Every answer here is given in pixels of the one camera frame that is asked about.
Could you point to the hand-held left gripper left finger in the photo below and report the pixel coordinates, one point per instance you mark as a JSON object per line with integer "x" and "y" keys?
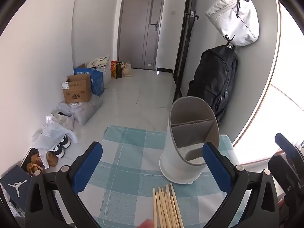
{"x": 87, "y": 168}

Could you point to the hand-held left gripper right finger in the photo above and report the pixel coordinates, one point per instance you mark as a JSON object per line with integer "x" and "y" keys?
{"x": 217, "y": 171}

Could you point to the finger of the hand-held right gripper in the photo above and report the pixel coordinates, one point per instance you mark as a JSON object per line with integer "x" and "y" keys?
{"x": 282, "y": 142}
{"x": 281, "y": 171}

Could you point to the white grey utensil holder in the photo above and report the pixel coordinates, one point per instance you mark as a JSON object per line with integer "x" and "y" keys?
{"x": 175, "y": 152}

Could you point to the bundle of chopsticks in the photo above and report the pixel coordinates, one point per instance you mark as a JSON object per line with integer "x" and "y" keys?
{"x": 166, "y": 209}

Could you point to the person's left hand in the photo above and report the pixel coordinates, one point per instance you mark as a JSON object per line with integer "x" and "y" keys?
{"x": 146, "y": 224}

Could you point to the black white sneaker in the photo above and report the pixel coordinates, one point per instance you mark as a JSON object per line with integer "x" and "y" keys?
{"x": 58, "y": 150}
{"x": 66, "y": 143}

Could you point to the brown slipper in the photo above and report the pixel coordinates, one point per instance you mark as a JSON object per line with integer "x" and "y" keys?
{"x": 52, "y": 160}
{"x": 33, "y": 166}

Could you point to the blue white checked tablecloth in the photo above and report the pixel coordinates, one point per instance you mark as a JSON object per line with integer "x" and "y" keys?
{"x": 133, "y": 161}

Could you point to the white plastic bag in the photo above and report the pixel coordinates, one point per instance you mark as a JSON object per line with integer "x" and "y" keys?
{"x": 52, "y": 135}

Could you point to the white parcel bag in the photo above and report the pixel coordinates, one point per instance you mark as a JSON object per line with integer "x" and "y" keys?
{"x": 64, "y": 121}

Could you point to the grey parcel bag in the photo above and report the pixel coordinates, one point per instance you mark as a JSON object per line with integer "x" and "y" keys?
{"x": 87, "y": 109}

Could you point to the dark blue shoe box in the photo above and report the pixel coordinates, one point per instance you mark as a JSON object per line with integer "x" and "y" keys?
{"x": 14, "y": 185}

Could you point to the bright window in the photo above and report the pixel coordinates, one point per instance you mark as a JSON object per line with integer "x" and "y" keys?
{"x": 292, "y": 64}

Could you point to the brown cardboard box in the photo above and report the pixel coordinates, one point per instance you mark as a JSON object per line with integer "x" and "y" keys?
{"x": 76, "y": 90}

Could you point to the blue cardboard box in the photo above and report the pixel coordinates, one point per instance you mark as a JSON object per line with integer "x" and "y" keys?
{"x": 97, "y": 83}

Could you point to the black backpack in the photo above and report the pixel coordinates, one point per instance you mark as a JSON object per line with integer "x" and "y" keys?
{"x": 213, "y": 80}

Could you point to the white bin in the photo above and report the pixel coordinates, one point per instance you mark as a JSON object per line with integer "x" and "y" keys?
{"x": 106, "y": 76}

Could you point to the red yellow bag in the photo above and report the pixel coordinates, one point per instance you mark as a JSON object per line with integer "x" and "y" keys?
{"x": 116, "y": 70}

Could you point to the translucent plastic bag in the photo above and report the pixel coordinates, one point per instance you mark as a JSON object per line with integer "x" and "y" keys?
{"x": 127, "y": 70}

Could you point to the beige cloth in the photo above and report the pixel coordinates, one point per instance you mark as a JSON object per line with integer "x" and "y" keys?
{"x": 98, "y": 61}

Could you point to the white hanging bag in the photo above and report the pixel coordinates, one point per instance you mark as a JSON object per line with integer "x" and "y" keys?
{"x": 237, "y": 16}

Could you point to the black door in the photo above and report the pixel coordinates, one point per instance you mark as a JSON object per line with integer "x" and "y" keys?
{"x": 187, "y": 28}

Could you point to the grey door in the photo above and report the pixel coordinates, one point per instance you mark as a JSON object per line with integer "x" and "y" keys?
{"x": 135, "y": 28}

